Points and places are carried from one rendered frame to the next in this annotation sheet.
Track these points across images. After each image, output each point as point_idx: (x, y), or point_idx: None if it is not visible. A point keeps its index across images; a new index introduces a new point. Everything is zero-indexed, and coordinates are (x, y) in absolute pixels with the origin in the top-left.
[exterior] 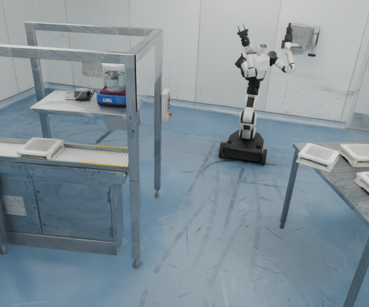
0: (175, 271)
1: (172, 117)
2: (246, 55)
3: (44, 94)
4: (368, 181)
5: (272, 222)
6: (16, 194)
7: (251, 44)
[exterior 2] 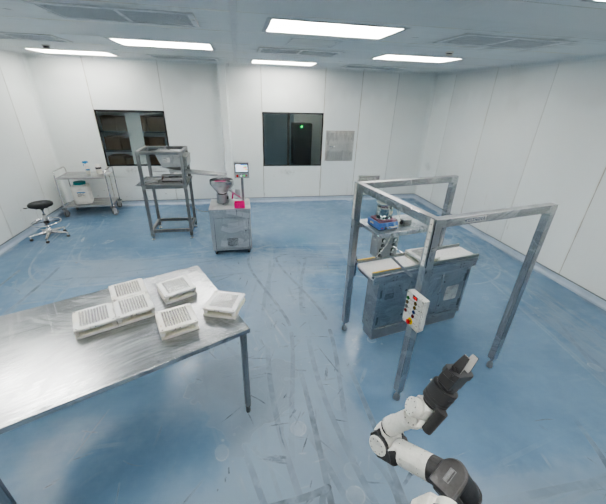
0: (318, 333)
1: None
2: (458, 488)
3: (523, 278)
4: (190, 281)
5: (259, 414)
6: None
7: (417, 399)
